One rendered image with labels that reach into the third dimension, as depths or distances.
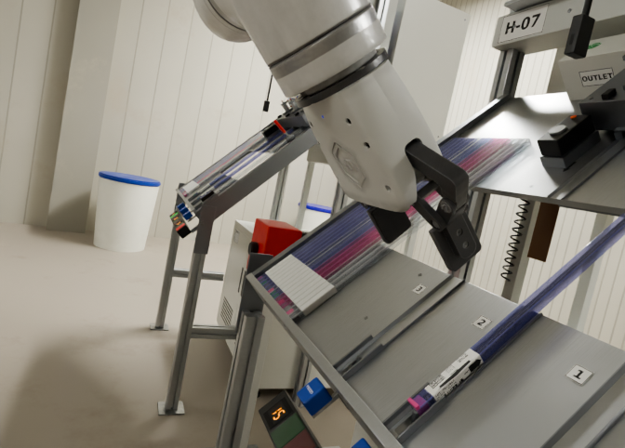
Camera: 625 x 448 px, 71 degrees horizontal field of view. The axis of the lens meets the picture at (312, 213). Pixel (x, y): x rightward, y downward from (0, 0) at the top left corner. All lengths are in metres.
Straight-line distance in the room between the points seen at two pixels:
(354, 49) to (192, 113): 4.30
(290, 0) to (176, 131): 4.27
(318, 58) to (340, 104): 0.03
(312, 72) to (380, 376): 0.33
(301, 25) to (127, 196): 3.52
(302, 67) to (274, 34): 0.03
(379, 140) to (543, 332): 0.27
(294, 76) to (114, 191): 3.52
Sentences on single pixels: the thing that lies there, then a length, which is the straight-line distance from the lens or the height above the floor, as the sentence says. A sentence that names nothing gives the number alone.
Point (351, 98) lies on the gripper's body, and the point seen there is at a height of 0.99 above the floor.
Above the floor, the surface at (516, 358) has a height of 0.81.
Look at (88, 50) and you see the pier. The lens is 4.36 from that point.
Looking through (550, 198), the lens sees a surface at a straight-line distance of 0.67.
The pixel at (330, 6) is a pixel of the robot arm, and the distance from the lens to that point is 0.30.
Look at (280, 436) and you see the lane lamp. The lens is 0.54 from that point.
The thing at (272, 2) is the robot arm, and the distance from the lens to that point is 0.30.
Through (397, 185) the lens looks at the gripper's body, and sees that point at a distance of 0.30.
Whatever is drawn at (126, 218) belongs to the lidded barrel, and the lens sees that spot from 3.81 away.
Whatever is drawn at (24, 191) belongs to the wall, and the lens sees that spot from 4.51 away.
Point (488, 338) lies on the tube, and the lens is 0.47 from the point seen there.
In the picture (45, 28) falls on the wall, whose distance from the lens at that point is 4.52.
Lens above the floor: 0.94
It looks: 5 degrees down
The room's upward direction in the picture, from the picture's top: 12 degrees clockwise
